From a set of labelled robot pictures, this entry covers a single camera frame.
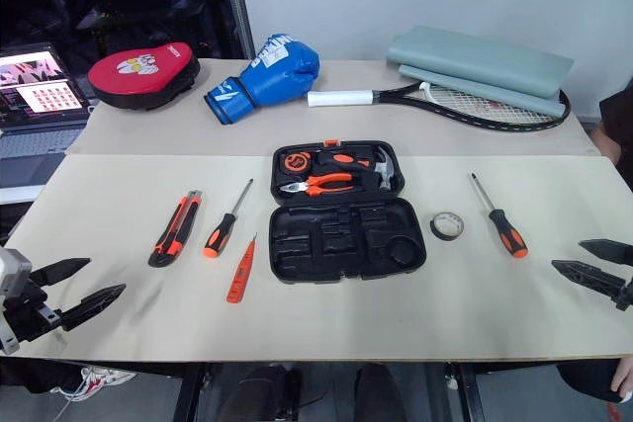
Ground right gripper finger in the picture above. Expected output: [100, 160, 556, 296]
[577, 238, 633, 268]
[551, 259, 632, 307]

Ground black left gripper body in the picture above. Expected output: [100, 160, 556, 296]
[0, 278, 65, 345]

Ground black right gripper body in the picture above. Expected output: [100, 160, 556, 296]
[615, 276, 633, 313]

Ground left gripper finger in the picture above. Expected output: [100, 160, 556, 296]
[58, 284, 128, 333]
[28, 257, 92, 289]

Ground orange black screwdriver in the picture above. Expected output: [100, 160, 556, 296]
[202, 178, 255, 259]
[468, 172, 529, 259]

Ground orange black utility knife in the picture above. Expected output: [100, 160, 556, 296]
[146, 189, 204, 269]

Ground orange voltage tester pen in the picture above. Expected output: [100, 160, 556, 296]
[226, 232, 259, 304]

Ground black electrical tape roll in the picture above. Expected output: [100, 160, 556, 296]
[428, 211, 467, 243]

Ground black plastic tool case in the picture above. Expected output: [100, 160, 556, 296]
[268, 137, 427, 286]

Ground person bare hand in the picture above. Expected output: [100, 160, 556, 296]
[610, 355, 633, 404]

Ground white red sneaker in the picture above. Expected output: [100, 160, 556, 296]
[48, 365, 137, 403]

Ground person dark trouser leg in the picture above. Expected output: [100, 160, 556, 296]
[556, 358, 625, 404]

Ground black table leg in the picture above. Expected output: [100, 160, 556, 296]
[444, 362, 489, 422]
[172, 362, 209, 422]

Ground open laptop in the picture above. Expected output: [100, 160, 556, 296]
[0, 42, 95, 206]

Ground tan table sheet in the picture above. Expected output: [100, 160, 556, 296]
[66, 58, 602, 156]

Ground dark rounded shape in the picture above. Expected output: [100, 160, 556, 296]
[229, 365, 303, 422]
[353, 363, 407, 422]

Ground red boxing focus mitt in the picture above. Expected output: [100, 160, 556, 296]
[87, 41, 202, 112]

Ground folded grey mat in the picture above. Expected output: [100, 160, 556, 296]
[385, 25, 575, 117]

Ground silver claw hammer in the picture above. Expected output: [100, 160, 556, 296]
[358, 145, 397, 192]

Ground orange black tape measure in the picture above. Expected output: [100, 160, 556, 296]
[279, 148, 313, 174]

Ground light beige table sheet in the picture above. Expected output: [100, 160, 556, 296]
[4, 153, 633, 362]

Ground blue boxing glove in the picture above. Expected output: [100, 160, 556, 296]
[204, 34, 321, 127]

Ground black tennis racket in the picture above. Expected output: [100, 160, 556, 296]
[306, 79, 573, 132]

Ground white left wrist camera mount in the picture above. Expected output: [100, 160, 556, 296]
[0, 247, 34, 357]

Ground orange handled pliers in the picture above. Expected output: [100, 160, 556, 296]
[279, 172, 357, 199]

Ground black orange driver handle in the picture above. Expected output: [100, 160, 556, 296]
[316, 148, 372, 171]

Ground grey metal post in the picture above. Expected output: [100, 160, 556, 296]
[220, 0, 256, 60]

